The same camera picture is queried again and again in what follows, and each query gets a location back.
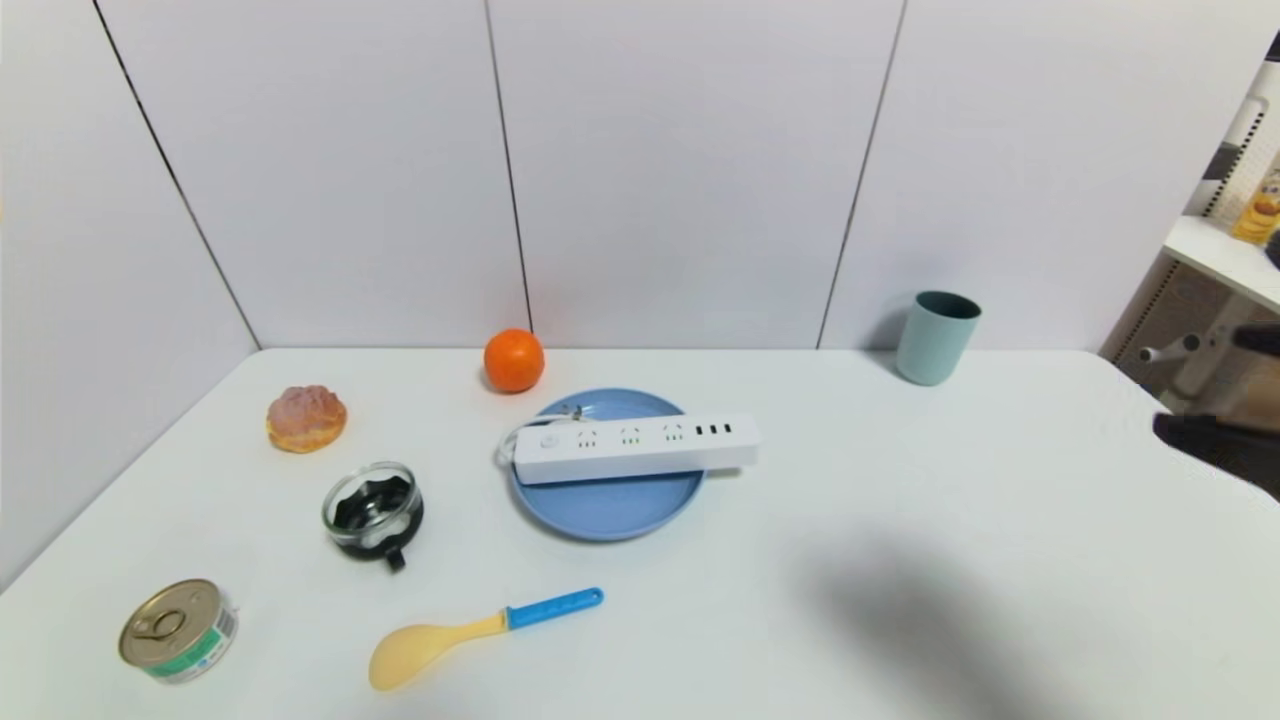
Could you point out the white desk top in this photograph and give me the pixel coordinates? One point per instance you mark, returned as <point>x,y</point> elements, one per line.
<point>1215,250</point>

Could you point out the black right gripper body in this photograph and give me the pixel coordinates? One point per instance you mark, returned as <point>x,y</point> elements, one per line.
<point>1235,450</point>

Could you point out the yellow snack package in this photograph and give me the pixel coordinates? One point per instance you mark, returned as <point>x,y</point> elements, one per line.
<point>1258,208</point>

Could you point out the orange fruit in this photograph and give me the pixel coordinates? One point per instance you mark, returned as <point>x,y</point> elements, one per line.
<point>514,360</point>

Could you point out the pink glazed cream puff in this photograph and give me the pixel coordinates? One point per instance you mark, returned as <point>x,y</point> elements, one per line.
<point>306,418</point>

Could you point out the blue round plate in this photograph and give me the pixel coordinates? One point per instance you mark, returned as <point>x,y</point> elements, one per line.
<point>610,510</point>

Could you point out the white pegboard panel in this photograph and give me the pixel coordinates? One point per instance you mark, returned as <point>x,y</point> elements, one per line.
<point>1255,130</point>

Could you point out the white desk leg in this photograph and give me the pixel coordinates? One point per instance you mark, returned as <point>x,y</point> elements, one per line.
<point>1215,350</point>

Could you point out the glass cup with black base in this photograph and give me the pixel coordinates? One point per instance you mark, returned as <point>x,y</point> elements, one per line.
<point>373,512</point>

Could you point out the teal plastic cup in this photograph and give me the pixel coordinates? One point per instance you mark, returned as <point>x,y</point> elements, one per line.
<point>936,340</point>

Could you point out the tin can with green label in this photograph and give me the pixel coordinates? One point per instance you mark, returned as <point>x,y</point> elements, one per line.
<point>178,630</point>

